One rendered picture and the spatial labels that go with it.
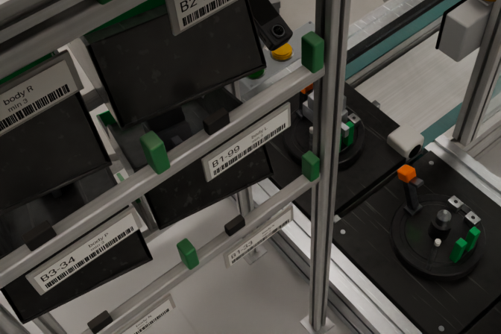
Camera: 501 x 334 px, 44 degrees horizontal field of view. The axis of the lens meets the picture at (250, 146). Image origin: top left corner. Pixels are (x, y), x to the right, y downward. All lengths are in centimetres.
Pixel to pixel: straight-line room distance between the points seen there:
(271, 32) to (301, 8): 45
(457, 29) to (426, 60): 39
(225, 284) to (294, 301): 12
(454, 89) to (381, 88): 14
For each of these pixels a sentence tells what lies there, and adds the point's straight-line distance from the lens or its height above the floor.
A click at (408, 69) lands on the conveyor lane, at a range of 129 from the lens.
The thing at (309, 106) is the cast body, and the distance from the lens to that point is 102.
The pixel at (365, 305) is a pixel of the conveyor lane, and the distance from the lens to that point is 96.
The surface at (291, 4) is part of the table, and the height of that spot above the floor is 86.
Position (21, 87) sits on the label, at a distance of 35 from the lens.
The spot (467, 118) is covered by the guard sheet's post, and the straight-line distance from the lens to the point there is 108.
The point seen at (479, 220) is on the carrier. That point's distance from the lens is 100.
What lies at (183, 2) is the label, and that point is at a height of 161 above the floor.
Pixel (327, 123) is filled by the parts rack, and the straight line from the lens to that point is 57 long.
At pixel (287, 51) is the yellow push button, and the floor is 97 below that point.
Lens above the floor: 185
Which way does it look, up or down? 53 degrees down
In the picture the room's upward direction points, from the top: 6 degrees counter-clockwise
